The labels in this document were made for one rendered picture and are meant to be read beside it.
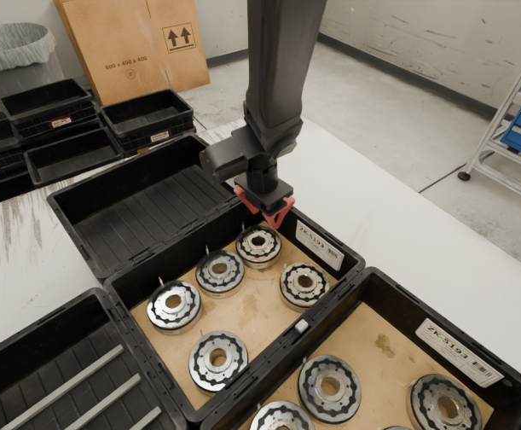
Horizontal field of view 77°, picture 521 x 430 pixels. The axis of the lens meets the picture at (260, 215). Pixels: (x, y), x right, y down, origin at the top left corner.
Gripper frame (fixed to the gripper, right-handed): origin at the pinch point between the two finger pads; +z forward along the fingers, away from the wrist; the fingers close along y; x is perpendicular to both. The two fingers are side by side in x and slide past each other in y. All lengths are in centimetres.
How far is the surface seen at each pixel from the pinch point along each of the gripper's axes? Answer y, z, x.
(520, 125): 3, 57, 183
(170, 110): -131, 39, 40
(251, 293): 5.5, 11.9, -9.7
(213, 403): 20.2, 2.1, -27.5
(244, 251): -2.1, 8.6, -5.1
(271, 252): 1.9, 9.1, -0.6
